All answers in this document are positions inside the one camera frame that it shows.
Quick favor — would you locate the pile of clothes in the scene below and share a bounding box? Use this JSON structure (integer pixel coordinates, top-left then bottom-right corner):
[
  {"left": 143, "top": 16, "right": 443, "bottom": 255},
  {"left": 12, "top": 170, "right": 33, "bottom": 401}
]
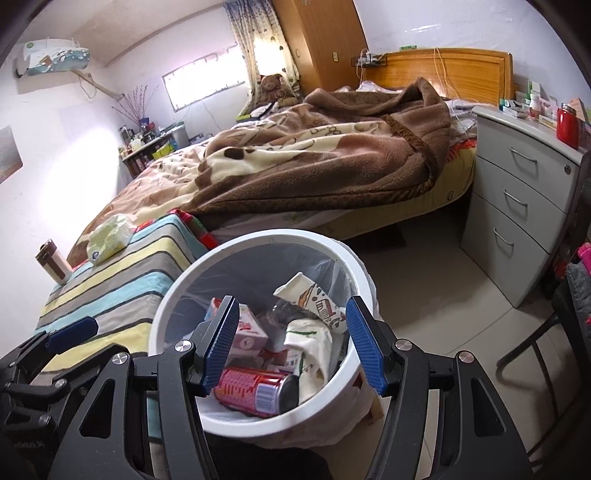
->
[{"left": 235, "top": 99, "right": 301, "bottom": 123}]

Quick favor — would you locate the cluttered wooden shelf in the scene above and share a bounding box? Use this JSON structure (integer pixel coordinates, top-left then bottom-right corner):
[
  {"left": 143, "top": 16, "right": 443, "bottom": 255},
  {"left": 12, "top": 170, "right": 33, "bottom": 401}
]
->
[{"left": 119, "top": 122, "right": 190, "bottom": 178}]

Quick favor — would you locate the patterned curtain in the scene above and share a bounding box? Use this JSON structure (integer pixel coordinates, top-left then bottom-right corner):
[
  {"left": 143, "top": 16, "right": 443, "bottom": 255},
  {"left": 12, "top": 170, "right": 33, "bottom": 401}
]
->
[{"left": 224, "top": 0, "right": 301, "bottom": 100}]

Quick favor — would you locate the row of medicine boxes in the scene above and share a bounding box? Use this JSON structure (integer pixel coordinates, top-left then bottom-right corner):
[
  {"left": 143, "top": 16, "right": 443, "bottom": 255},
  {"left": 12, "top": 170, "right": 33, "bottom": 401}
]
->
[{"left": 499, "top": 79, "right": 591, "bottom": 127}]

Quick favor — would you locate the white round trash bin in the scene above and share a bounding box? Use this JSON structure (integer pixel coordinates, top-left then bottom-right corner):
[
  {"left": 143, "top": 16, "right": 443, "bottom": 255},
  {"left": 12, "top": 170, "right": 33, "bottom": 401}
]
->
[{"left": 148, "top": 229, "right": 382, "bottom": 444}]

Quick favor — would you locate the white pouch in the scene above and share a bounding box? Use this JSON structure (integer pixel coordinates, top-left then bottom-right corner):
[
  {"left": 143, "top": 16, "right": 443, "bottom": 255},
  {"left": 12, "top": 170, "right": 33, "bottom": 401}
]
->
[{"left": 283, "top": 318, "right": 333, "bottom": 404}]

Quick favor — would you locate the bed with yellow sheet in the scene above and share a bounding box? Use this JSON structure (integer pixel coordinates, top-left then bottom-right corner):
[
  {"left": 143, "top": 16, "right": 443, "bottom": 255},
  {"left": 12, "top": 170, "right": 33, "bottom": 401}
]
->
[{"left": 217, "top": 143, "right": 476, "bottom": 241}]

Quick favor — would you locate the wooden wardrobe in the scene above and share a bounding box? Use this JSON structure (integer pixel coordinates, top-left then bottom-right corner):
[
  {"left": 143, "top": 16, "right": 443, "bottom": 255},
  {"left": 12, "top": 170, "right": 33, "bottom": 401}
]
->
[{"left": 271, "top": 0, "right": 370, "bottom": 93}]

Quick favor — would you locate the brown white thermos cup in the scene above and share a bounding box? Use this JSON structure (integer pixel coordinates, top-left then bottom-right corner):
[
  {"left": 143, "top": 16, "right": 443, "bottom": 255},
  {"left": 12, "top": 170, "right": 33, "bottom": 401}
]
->
[{"left": 36, "top": 239, "right": 72, "bottom": 283}]

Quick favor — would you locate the clear bin liner bag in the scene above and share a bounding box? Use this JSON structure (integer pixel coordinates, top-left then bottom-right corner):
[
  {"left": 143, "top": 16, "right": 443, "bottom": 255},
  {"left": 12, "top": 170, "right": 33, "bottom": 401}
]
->
[{"left": 157, "top": 240, "right": 375, "bottom": 448}]

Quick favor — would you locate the black metal chair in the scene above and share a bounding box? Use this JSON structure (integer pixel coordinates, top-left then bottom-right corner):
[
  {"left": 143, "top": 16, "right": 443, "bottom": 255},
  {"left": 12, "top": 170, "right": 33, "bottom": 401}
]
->
[{"left": 496, "top": 263, "right": 591, "bottom": 467}]

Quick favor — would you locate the air conditioner pipe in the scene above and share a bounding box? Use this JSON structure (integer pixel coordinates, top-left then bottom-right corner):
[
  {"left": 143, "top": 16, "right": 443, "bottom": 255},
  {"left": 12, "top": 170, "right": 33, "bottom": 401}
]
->
[{"left": 74, "top": 69, "right": 125, "bottom": 100}]

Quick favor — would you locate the wooden headboard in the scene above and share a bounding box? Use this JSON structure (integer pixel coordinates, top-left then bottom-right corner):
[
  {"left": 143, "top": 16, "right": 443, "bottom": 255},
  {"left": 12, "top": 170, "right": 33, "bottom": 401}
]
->
[{"left": 362, "top": 48, "right": 515, "bottom": 107}]

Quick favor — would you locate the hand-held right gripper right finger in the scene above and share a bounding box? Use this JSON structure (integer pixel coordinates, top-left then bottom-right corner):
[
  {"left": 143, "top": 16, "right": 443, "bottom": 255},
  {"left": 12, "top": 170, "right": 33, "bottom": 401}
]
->
[{"left": 345, "top": 296, "right": 532, "bottom": 480}]

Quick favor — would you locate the window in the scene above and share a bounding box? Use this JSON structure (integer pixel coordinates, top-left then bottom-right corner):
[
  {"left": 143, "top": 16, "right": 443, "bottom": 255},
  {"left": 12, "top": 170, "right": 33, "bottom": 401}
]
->
[{"left": 161, "top": 46, "right": 247, "bottom": 112}]

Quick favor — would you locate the red drink can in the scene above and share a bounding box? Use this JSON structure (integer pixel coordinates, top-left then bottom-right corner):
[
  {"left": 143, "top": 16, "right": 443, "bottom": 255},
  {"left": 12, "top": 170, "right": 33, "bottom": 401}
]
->
[{"left": 212, "top": 367, "right": 300, "bottom": 418}]

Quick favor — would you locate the red jar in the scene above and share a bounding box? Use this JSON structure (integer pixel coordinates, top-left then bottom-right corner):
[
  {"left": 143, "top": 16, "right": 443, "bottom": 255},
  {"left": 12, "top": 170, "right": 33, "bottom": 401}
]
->
[{"left": 556, "top": 105, "right": 581, "bottom": 149}]

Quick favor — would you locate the grey drawer cabinet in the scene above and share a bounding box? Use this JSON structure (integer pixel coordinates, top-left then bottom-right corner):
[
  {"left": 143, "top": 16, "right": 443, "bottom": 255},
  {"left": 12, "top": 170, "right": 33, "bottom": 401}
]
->
[{"left": 459, "top": 106, "right": 591, "bottom": 309}]

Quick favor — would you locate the pink white bedding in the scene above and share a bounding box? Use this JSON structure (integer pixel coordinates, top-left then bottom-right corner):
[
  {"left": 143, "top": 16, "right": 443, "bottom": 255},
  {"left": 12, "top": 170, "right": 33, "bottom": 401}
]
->
[{"left": 355, "top": 79, "right": 407, "bottom": 93}]

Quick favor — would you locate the printed paper carton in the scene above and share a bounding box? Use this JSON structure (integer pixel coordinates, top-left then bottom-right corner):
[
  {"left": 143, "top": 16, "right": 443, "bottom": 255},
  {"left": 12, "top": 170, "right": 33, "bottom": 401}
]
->
[{"left": 273, "top": 272, "right": 349, "bottom": 333}]

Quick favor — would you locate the wall air conditioner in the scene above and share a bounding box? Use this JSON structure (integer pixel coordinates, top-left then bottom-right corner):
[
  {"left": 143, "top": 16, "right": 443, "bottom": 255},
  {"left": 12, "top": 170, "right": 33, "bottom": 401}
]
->
[{"left": 13, "top": 39, "right": 90, "bottom": 77}]

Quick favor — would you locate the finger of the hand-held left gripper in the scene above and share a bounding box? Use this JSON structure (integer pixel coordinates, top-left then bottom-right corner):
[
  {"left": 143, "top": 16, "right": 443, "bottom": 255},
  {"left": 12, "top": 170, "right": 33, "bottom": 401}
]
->
[
  {"left": 0, "top": 316, "right": 99, "bottom": 384},
  {"left": 18, "top": 344, "right": 132, "bottom": 416}
]

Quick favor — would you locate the white charging cable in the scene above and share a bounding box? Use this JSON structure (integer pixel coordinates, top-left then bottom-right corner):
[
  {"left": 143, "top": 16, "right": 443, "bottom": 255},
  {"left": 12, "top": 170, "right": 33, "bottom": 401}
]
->
[{"left": 434, "top": 48, "right": 451, "bottom": 100}]

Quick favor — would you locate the brown beige fleece blanket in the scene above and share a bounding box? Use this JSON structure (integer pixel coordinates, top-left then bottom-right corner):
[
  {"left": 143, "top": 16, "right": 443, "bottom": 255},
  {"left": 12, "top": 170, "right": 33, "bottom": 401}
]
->
[{"left": 69, "top": 78, "right": 452, "bottom": 264}]

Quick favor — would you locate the green tissue pack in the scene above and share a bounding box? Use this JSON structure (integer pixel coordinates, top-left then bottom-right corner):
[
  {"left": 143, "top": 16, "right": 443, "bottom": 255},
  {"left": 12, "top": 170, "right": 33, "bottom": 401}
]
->
[{"left": 87, "top": 213, "right": 136, "bottom": 266}]

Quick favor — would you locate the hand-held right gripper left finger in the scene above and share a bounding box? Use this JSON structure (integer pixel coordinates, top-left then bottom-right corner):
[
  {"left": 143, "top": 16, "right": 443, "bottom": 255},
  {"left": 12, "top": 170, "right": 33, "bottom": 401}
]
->
[{"left": 44, "top": 295, "right": 241, "bottom": 480}]

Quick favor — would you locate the brown teddy bear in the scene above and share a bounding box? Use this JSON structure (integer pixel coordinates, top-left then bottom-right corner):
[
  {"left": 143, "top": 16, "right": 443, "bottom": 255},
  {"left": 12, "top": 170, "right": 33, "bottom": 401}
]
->
[{"left": 255, "top": 74, "right": 298, "bottom": 108}]

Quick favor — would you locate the square wall mirror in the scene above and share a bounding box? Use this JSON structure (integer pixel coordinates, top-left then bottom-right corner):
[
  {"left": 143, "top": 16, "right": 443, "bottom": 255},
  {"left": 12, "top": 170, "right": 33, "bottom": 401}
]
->
[{"left": 0, "top": 127, "right": 24, "bottom": 185}]

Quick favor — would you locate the vase of bare branches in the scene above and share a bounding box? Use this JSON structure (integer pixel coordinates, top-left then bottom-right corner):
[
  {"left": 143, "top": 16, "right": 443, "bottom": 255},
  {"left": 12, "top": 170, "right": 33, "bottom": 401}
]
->
[{"left": 112, "top": 84, "right": 160, "bottom": 127}]

